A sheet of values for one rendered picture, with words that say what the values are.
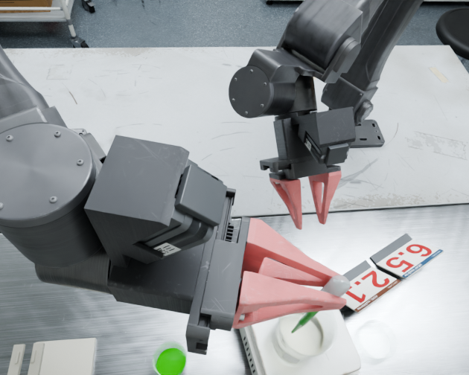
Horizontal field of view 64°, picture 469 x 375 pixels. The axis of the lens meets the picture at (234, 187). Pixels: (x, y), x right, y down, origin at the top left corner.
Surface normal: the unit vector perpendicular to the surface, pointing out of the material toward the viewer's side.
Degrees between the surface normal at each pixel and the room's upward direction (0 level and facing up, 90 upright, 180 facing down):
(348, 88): 70
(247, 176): 0
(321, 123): 40
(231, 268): 1
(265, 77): 61
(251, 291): 22
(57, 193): 1
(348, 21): 27
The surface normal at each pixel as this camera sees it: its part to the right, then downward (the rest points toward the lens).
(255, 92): -0.59, 0.21
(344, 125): 0.22, 0.10
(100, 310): 0.07, -0.55
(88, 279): -0.10, 0.48
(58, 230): 0.45, 0.77
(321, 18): -0.26, -0.24
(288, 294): 0.44, -0.44
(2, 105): 0.28, -0.26
